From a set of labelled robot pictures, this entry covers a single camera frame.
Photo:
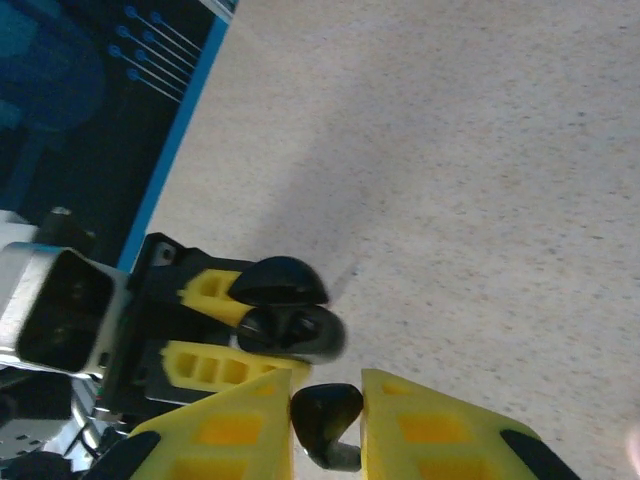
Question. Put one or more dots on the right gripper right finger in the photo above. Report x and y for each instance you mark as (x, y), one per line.
(425, 435)

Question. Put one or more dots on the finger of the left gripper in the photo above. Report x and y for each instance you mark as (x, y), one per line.
(212, 295)
(220, 367)

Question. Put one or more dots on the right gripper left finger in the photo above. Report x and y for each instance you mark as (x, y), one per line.
(240, 430)

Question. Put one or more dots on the black earbud charging case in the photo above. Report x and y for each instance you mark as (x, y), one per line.
(280, 285)

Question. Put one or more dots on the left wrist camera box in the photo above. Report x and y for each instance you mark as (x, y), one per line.
(60, 310)

